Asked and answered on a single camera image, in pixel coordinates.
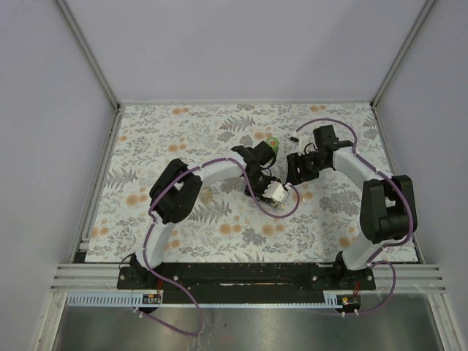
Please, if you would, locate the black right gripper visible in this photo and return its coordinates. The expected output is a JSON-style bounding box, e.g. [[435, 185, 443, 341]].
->
[[285, 151, 328, 186]]

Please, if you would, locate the grey weekly pill organizer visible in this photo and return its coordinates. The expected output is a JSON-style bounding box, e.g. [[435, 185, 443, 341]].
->
[[268, 199, 282, 208]]

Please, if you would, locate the green bottle cap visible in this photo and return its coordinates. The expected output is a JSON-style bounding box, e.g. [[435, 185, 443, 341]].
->
[[265, 137, 279, 147]]

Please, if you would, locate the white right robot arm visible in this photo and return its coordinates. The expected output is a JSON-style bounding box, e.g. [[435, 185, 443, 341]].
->
[[287, 125, 418, 290]]

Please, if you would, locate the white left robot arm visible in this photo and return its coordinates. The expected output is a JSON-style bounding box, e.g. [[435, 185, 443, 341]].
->
[[133, 142, 287, 289]]

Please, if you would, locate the clear pill bottle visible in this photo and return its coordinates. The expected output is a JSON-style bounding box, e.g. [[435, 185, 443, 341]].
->
[[199, 186, 213, 205]]

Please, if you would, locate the floral table mat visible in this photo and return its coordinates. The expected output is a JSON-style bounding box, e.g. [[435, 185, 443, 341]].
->
[[85, 103, 388, 263]]

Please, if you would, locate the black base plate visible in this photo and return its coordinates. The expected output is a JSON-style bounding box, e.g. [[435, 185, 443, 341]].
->
[[116, 263, 376, 301]]

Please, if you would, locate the white cable duct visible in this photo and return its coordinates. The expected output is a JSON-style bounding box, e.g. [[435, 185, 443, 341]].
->
[[67, 290, 342, 309]]

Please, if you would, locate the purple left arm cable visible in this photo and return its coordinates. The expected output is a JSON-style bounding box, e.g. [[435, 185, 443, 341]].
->
[[143, 156, 301, 336]]

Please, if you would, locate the right aluminium corner post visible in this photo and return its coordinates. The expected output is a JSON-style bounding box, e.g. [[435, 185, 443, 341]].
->
[[371, 0, 439, 109]]

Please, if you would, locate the aluminium corner post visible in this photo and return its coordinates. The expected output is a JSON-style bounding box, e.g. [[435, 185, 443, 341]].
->
[[371, 0, 439, 109], [53, 0, 121, 110]]

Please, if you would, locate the aluminium frame rail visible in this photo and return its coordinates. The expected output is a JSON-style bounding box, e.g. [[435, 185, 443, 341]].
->
[[50, 263, 446, 293]]

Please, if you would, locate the left aluminium corner post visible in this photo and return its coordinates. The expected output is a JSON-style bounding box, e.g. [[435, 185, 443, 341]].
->
[[53, 0, 121, 110]]

